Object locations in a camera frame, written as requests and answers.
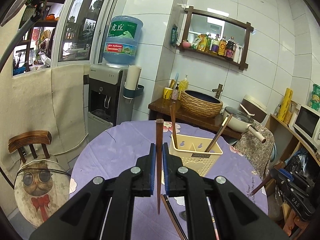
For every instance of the grey water dispenser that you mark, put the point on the grey water dispenser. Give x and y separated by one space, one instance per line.
100 76

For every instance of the brown wooden chopstick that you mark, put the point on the brown wooden chopstick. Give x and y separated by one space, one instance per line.
160 135
173 120
260 186
172 220
220 130

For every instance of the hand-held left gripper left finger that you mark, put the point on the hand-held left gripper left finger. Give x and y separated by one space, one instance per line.
152 167

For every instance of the cream pot with lid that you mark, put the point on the cream pot with lid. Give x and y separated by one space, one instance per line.
237 123

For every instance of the wooden shelf unit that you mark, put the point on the wooden shelf unit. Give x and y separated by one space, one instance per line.
277 127

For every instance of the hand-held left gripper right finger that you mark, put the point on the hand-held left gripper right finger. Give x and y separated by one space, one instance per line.
165 170

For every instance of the wooden framed mirror shelf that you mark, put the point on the wooden framed mirror shelf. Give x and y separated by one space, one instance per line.
187 27

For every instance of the yellow soap pump bottle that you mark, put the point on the yellow soap pump bottle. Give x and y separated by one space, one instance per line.
183 86

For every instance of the cream plastic utensil holder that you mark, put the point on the cream plastic utensil holder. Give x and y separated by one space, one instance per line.
197 161

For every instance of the green hanging packet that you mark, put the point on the green hanging packet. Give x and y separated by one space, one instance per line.
174 36

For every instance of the small pink ornament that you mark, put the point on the small pink ornament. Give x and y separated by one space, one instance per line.
186 44

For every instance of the yellow cup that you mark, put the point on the yellow cup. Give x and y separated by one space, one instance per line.
168 93

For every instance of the cat print seat cushion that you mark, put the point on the cat print seat cushion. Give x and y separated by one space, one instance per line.
40 187

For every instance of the woven basin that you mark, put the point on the woven basin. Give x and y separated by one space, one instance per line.
200 107

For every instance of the green bottle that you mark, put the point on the green bottle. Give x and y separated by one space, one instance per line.
209 44

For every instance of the blue water jug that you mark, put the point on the blue water jug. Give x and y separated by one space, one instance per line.
122 42

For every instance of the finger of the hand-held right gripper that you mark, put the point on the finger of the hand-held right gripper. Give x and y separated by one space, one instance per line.
275 173
276 188

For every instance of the beige cloth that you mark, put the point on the beige cloth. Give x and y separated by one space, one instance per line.
32 100

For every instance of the yellow food packet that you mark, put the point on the yellow food packet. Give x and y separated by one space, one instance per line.
200 43

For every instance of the teal wall holder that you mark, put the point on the teal wall holder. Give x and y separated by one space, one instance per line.
135 92

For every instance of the purple label bottle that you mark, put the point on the purple label bottle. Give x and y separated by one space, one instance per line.
215 45

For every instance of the white paper roll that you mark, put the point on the white paper roll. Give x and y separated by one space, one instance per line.
133 77

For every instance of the black plastic bag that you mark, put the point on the black plastic bag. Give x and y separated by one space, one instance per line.
298 162

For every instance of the dark sauce bottle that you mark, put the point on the dark sauce bottle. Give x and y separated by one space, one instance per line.
230 50

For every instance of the dark wooden chopstick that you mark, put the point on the dark wooden chopstick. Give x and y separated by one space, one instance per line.
177 220

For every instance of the person's right hand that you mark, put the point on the person's right hand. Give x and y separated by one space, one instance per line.
293 223

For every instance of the sliding glass window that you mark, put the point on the sliding glass window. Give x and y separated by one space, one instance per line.
85 25

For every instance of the brown white rice cooker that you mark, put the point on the brown white rice cooker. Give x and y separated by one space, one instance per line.
257 107

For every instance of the purple floral tablecloth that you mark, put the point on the purple floral tablecloth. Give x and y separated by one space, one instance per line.
112 155

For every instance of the smartphone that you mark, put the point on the smartphone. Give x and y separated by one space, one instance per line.
22 0

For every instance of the bamboo style faucet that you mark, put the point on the bamboo style faucet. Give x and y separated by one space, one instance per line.
218 91

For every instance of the yellow roll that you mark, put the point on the yellow roll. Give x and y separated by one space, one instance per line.
285 103

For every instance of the yellow label bottle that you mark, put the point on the yellow label bottle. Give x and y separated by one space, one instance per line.
222 47

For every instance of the white microwave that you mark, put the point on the white microwave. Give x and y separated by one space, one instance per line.
305 122

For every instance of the floral cloth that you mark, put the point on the floral cloth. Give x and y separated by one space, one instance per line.
257 145

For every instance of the white bottle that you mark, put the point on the white bottle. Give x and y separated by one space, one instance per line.
237 55

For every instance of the green cup stack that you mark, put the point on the green cup stack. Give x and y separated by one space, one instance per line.
315 97

